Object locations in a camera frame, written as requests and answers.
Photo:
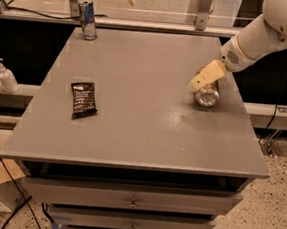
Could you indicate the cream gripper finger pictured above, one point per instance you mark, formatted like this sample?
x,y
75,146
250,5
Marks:
x,y
209,74

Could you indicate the orange soda can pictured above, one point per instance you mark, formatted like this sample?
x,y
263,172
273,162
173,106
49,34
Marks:
x,y
208,96

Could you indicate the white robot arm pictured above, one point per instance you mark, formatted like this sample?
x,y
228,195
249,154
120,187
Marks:
x,y
266,34

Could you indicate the blue silver energy drink can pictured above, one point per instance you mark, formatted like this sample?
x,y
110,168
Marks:
x,y
87,19

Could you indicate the grey drawer cabinet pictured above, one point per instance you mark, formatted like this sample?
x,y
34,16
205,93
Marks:
x,y
148,130

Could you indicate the top grey drawer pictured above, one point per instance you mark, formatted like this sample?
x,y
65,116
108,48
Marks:
x,y
131,197

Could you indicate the black snack packet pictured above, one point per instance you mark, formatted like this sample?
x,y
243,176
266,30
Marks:
x,y
84,99

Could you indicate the middle grey drawer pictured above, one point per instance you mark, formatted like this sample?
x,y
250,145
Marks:
x,y
125,220

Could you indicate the white pump bottle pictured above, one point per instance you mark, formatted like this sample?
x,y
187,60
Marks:
x,y
7,79

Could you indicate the cardboard box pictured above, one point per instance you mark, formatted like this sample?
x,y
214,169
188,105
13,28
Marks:
x,y
0,184

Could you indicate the metal bracket post right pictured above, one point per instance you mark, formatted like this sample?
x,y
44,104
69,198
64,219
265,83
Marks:
x,y
198,13

